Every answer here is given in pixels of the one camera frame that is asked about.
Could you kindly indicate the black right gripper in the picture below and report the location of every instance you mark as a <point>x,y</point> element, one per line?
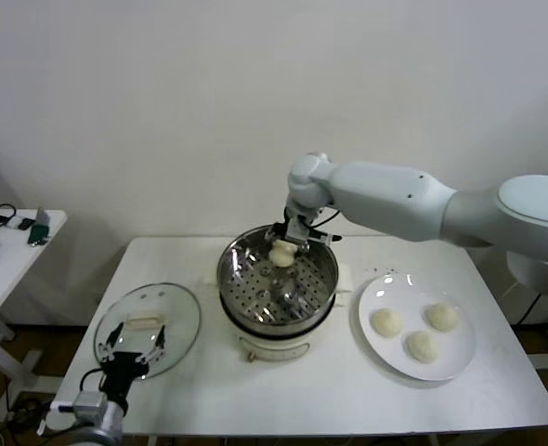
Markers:
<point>297,230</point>

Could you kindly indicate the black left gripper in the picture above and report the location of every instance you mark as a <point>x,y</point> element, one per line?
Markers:
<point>123,367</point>

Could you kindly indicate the white steamed baozi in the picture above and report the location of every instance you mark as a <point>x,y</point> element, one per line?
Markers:
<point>387,322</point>
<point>442,317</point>
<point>421,346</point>
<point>281,258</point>

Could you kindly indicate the round glass lid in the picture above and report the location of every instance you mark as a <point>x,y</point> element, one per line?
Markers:
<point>176,316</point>

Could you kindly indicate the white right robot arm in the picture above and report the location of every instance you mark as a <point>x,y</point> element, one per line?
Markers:
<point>395,200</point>

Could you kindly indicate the perforated steel steamer basket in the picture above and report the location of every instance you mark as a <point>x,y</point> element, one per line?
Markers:
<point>246,297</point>

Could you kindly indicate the dark crumb cluster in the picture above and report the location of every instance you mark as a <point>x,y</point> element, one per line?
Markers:
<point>375,269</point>

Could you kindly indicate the white electric cooker base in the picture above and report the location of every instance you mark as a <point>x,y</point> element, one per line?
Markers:
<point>274,346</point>

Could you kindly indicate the white side table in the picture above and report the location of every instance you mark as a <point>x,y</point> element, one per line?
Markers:
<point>4,279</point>

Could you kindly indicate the large white plate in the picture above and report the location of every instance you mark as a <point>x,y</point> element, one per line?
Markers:
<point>395,358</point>

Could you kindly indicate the small white black gadget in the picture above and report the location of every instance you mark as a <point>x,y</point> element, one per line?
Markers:
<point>14,223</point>

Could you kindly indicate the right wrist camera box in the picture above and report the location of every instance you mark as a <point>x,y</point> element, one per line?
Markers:
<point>325,236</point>

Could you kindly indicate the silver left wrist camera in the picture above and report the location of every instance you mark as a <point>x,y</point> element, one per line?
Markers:
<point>88,405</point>

